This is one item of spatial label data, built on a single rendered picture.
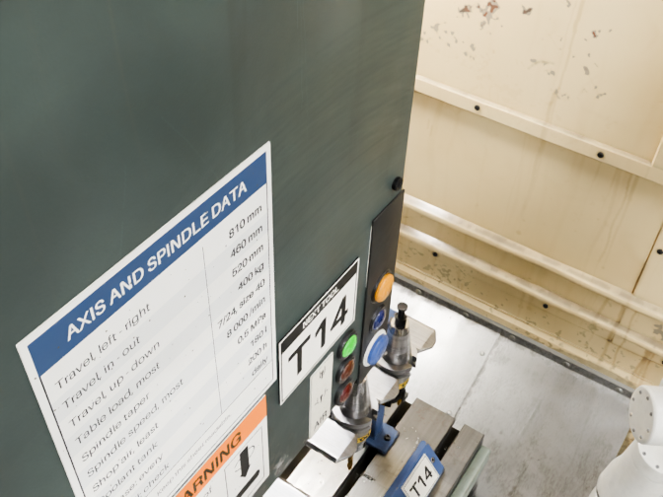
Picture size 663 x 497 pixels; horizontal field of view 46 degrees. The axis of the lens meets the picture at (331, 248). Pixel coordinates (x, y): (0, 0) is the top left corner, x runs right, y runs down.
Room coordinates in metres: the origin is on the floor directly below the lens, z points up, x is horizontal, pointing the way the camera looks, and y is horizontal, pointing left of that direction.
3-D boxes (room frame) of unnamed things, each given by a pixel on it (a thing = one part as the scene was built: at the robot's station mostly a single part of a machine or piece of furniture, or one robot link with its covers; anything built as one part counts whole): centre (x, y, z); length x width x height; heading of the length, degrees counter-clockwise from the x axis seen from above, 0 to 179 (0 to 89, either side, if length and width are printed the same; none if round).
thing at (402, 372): (0.71, -0.10, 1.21); 0.06 x 0.06 x 0.03
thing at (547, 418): (0.85, -0.06, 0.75); 0.89 x 0.70 x 0.26; 58
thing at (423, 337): (0.76, -0.13, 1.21); 0.07 x 0.05 x 0.01; 58
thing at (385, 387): (0.66, -0.07, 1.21); 0.07 x 0.05 x 0.01; 58
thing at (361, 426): (0.62, -0.04, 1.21); 0.06 x 0.06 x 0.03
